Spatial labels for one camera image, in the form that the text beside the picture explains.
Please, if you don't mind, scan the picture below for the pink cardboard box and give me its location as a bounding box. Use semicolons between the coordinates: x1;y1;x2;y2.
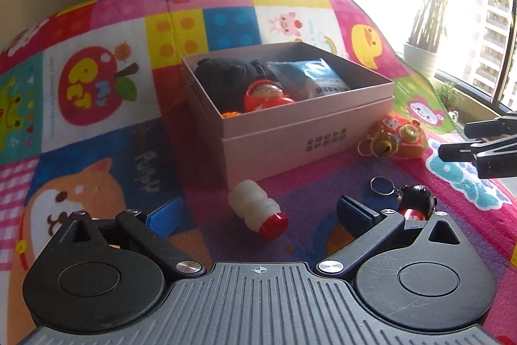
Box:
180;42;395;188

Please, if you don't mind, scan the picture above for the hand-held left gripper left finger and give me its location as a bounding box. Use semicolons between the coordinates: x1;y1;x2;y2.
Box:
52;196;206;278

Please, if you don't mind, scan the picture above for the white toy bottle red cap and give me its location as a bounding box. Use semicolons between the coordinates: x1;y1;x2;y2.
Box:
227;179;290;241

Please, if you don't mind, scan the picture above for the small potted plant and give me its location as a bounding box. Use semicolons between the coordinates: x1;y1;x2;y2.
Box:
438;80;465;111

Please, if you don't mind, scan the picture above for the blue white wipes packet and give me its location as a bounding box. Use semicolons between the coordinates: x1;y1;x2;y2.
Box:
267;58;351;102

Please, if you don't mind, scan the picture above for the black-haired doll keychain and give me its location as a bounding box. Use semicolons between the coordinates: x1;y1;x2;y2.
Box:
370;176;439;217

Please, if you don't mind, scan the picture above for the colourful cartoon play mat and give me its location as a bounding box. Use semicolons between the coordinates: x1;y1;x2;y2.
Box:
0;0;517;345

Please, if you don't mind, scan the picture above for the black plush toy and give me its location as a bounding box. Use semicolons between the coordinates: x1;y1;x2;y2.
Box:
195;57;279;113

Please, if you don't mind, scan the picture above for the red doll keychain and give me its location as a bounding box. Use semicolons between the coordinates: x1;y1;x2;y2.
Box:
243;80;295;113

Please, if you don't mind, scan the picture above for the orange brown keychain toy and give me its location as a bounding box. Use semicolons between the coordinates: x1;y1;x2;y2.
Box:
357;114;429;160

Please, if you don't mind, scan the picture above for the potted palm plant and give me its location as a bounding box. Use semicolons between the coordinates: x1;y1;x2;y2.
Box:
403;0;517;79

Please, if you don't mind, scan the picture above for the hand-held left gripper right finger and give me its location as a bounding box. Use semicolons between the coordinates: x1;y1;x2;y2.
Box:
317;195;465;280

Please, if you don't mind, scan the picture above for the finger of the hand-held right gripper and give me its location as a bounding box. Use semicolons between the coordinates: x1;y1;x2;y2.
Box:
438;137;517;179
464;114;517;139

